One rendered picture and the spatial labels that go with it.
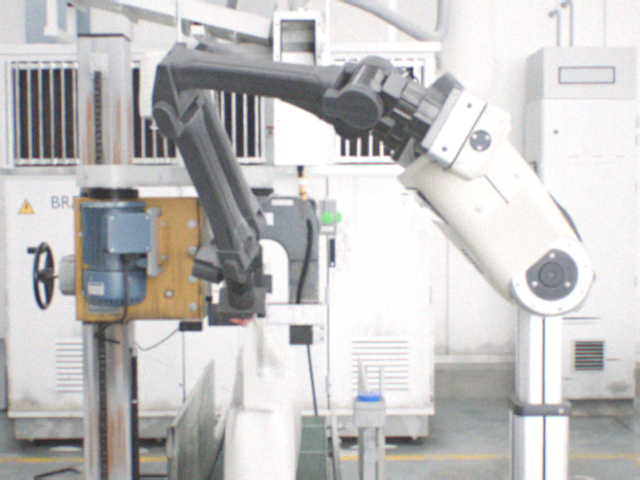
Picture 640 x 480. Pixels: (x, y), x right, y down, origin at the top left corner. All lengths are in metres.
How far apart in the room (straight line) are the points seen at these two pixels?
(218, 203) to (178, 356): 3.49
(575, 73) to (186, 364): 2.77
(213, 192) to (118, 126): 0.78
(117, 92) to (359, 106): 1.17
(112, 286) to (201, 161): 0.62
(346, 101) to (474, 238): 0.36
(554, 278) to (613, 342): 4.42
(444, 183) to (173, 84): 0.50
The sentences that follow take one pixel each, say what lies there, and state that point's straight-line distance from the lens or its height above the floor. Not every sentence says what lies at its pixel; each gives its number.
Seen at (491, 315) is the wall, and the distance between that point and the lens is 6.81.
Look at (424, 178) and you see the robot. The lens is 1.84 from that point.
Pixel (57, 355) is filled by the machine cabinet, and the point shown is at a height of 0.49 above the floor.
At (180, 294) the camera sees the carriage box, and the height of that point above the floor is 1.09.
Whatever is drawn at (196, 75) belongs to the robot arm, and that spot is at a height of 1.56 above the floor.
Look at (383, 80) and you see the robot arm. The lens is 1.71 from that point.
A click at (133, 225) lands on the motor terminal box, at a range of 2.43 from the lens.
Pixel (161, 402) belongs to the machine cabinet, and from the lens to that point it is 5.53.
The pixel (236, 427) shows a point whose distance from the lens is 2.58.
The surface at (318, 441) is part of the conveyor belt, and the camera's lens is 4.09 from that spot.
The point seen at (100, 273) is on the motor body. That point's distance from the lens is 2.50.
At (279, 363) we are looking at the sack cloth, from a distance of 3.25.
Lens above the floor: 1.37
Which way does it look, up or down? 3 degrees down
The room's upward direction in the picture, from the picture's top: straight up
